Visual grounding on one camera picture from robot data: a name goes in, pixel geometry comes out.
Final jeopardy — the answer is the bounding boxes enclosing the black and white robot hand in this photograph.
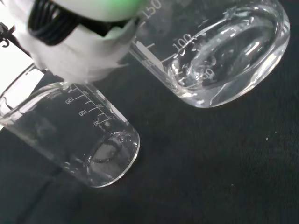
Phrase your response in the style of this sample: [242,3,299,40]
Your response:
[17,0,162,82]

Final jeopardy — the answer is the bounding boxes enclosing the black bench cloth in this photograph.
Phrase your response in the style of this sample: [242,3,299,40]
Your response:
[0,0,299,224]

